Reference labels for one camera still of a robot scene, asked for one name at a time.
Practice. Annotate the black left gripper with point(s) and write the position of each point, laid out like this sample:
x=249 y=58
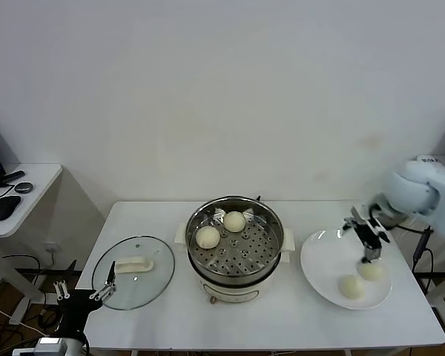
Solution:
x=76 y=306

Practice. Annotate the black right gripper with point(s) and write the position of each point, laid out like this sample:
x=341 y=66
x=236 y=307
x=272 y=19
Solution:
x=369 y=239

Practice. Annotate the white steamed baozi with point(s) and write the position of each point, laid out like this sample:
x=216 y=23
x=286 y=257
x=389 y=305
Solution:
x=207 y=237
x=234 y=221
x=371 y=273
x=351 y=287

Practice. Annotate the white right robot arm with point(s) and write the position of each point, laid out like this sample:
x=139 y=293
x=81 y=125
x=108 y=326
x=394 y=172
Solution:
x=411 y=189

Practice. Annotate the stainless steel steamer basket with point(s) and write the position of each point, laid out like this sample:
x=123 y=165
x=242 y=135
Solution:
x=204 y=215

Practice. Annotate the white round plate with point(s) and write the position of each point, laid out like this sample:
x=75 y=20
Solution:
x=326 y=274

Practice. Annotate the white side table with laptop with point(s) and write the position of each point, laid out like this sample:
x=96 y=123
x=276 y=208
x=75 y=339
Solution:
x=41 y=181

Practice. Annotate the black computer mouse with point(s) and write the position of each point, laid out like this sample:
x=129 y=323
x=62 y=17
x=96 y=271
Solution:
x=4 y=207

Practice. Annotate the round grey disc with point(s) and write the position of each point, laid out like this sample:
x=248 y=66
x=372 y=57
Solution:
x=24 y=186

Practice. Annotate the black cooker power plug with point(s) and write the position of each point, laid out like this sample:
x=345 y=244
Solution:
x=259 y=198

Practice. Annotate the black stick remote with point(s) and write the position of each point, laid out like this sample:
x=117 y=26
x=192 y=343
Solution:
x=13 y=175

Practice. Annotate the white electric cooker base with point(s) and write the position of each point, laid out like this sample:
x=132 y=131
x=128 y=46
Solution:
x=237 y=289

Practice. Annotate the white wall socket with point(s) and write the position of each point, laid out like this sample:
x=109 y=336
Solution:
x=50 y=246

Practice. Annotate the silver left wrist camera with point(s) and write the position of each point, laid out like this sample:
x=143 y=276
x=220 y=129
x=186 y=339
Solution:
x=49 y=345

